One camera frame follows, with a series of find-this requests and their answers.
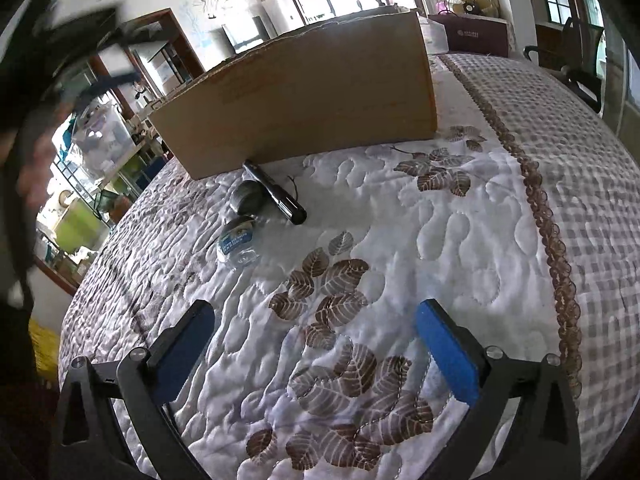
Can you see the wooden framed doorway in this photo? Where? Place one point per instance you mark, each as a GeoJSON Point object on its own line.
{"type": "Point", "coordinates": [185, 45]}

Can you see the standing electric fan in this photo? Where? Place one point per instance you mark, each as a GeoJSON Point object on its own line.
{"type": "Point", "coordinates": [467, 2]}

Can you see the dark grey stone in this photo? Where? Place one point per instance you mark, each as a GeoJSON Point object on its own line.
{"type": "Point", "coordinates": [248, 198]}

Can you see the white tall cabinet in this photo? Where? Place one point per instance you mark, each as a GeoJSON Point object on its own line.
{"type": "Point", "coordinates": [276, 10]}

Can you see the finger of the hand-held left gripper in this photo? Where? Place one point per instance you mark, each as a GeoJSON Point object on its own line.
{"type": "Point", "coordinates": [100, 87]}

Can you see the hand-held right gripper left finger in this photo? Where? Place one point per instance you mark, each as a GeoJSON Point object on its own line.
{"type": "Point", "coordinates": [180, 352]}

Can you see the clear plastic bottle blue label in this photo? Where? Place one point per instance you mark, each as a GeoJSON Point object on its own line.
{"type": "Point", "coordinates": [237, 245]}

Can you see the flat screen television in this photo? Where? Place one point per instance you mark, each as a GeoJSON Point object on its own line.
{"type": "Point", "coordinates": [245, 34]}

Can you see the clear plastic storage bin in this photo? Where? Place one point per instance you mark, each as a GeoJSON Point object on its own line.
{"type": "Point", "coordinates": [102, 137]}

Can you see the black marker pen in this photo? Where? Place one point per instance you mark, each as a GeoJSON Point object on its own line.
{"type": "Point", "coordinates": [275, 192]}

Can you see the clear plastic container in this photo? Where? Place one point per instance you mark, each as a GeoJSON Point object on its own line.
{"type": "Point", "coordinates": [432, 35]}

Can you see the brown cardboard box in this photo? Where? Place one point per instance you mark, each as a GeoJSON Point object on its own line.
{"type": "Point", "coordinates": [300, 105]}

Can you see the quilted leaf-print bedspread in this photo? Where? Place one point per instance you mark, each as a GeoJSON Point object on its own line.
{"type": "Point", "coordinates": [450, 240]}

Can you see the green plastic bin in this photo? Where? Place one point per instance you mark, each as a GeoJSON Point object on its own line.
{"type": "Point", "coordinates": [77, 227]}

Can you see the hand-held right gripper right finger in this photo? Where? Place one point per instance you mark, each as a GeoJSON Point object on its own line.
{"type": "Point", "coordinates": [447, 355]}

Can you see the black office chair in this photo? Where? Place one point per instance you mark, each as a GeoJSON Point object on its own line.
{"type": "Point", "coordinates": [575, 55]}

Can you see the maroon cardboard box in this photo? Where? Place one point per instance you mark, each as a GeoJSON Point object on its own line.
{"type": "Point", "coordinates": [470, 35]}

